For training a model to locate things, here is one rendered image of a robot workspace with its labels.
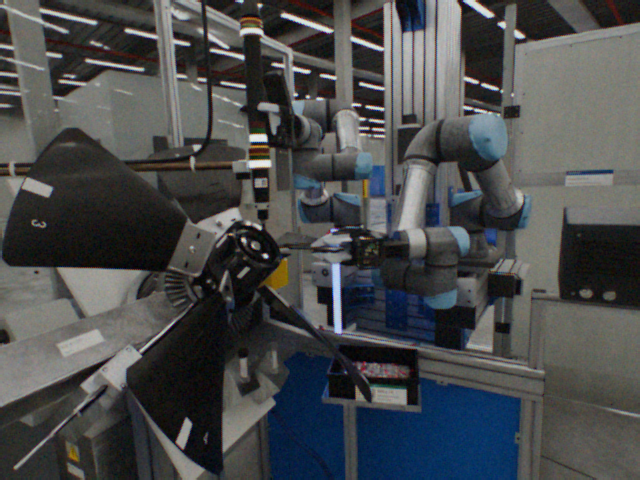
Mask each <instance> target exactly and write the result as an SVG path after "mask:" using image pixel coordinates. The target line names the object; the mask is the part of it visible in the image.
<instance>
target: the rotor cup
mask: <svg viewBox="0 0 640 480"><path fill-rule="evenodd" d="M225 235H226V239H225V240H224V241H223V242H222V243H221V245H220V246H219V247H218V248H217V244H218V243H219V242H220V241H221V240H222V238H223V237H224V236H225ZM252 241H256V242H258V243H259V244H260V247H261V249H260V250H255V249H254V248H253V247H252V246H251V242H252ZM280 262H281V253H280V250H279V247H278V245H277V243H276V242H275V240H274V238H273V236H272V235H271V234H270V233H269V232H268V231H267V230H265V229H264V228H263V227H261V226H260V225H258V224H254V223H252V222H248V221H237V222H235V223H233V224H231V225H230V226H229V227H228V228H227V229H226V230H225V231H224V233H223V234H222V235H221V236H220V237H219V238H218V239H217V241H216V242H215V243H214V244H213V246H212V248H211V251H210V253H209V255H208V257H207V259H206V262H205V264H204V266H203V271H202V273H201V275H200V276H199V278H198V277H193V276H190V275H188V279H189V282H190V285H191V287H192V289H193V290H194V291H195V292H196V294H197V295H198V296H199V297H200V298H201V299H202V301H203V302H204V303H205V302H206V301H207V300H208V299H209V298H210V297H211V296H212V295H213V294H214V293H215V292H216V290H217V288H218V285H219V282H220V280H221V277H222V274H223V271H224V268H227V271H229V273H230V277H231V283H232V289H233V294H234V300H235V306H234V313H235V312H238V311H241V310H242V309H244V308H245V307H246V306H247V305H248V304H249V303H250V302H251V301H252V300H253V298H254V295H255V289H256V288H258V287H259V286H260V285H261V284H262V283H263V282H264V281H266V280H267V279H268V278H269V277H270V276H271V275H272V274H273V272H274V271H275V270H276V269H277V268H278V266H279V265H280ZM245 267H248V268H249V270H248V271H247V272H246V273H245V274H244V275H243V276H242V277H241V278H238V276H239V274H240V272H241V271H242V270H243V269H244V268H245Z"/></svg>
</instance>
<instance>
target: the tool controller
mask: <svg viewBox="0 0 640 480"><path fill-rule="evenodd" d="M557 279H558V290H559V297H560V299H565V300H575V301H585V302H595V303H605V304H614V305H624V306H635V307H640V207H590V206H566V207H564V209H563V219H562V229H561V240H560V251H559V262H558V273H557Z"/></svg>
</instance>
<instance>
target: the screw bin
mask: <svg viewBox="0 0 640 480"><path fill-rule="evenodd" d="M337 351H338V352H339V353H340V354H341V355H343V356H345V357H348V358H349V359H350V360H351V361H358V362H364V361H366V362H371V363H373V361H374V362H375V363H389V364H391V363H394V364H396V363H397V364H402V365H410V369H413V371H410V373H412V375H411V379H406V378H393V377H379V376H367V375H364V376H365V378H366V379H367V381H368V383H369V385H370V387H371V394H372V401H374V402H384V403H395V404H405V405H414V406H418V385H419V384H420V379H419V366H418V354H417V352H418V349H411V348H394V347H376V346H360V345H342V344H337ZM340 369H341V364H340V362H339V361H338V360H337V357H335V356H334V357H333V359H332V361H331V364H330V367H329V369H328V372H327V373H326V377H327V378H329V397H335V398H344V399H354V400H365V401H366V399H365V398H364V396H363V394H361V392H360V391H359V389H358V388H357V386H356V385H355V383H354V382H353V380H352V379H351V378H350V376H349V375H348V374H339V372H340Z"/></svg>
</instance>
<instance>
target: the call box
mask: <svg viewBox="0 0 640 480"><path fill-rule="evenodd" d="M264 284H266V285H268V286H270V287H271V288H272V289H273V290H275V289H277V288H279V287H283V286H286V285H288V270H287V259H286V258H281V262H280V265H279V266H278V269H277V270H276V271H275V272H274V273H273V275H272V276H270V277H269V278H268V279H267V280H266V281H264V282H263V283H262V284H261V285H260V286H262V285H264ZM260 286H259V287H260Z"/></svg>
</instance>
